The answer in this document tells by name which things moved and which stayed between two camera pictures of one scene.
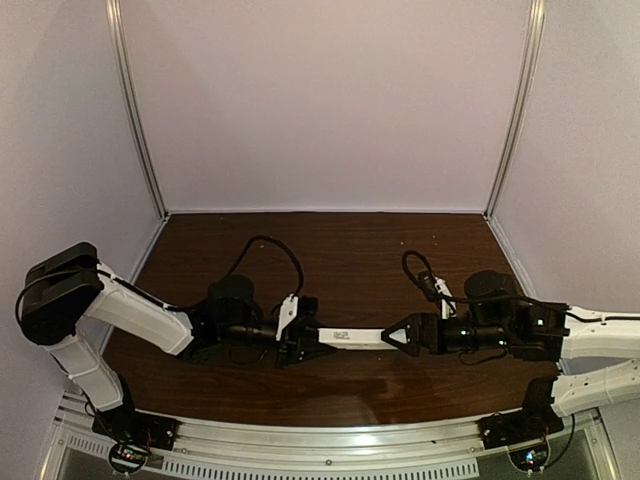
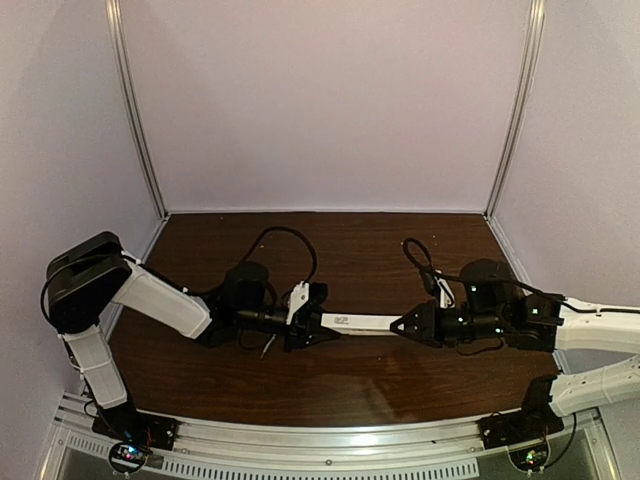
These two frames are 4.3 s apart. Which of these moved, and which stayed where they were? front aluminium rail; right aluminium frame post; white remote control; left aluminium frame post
Moved: white remote control
Stayed: right aluminium frame post; front aluminium rail; left aluminium frame post
